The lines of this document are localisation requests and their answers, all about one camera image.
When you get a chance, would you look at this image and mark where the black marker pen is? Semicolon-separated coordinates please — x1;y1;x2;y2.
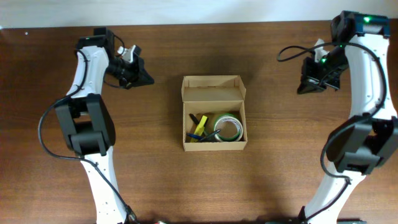
189;113;200;125

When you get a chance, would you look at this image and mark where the blue ballpoint pen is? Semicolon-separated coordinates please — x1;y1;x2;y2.
186;133;203;140

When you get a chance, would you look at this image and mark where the white masking tape roll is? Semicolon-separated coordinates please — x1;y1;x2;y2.
213;115;243;142

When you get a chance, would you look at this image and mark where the yellow highlighter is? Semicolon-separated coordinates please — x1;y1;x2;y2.
190;115;208;142

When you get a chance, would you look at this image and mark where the cardboard box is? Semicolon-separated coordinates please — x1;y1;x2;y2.
181;75;248;152

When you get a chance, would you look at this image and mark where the green tape roll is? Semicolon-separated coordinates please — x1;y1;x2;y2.
213;113;244;142

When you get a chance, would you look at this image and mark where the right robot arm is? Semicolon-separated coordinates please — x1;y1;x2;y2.
297;11;397;223

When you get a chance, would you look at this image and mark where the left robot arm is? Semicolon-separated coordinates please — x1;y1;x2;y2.
54;30;154;223

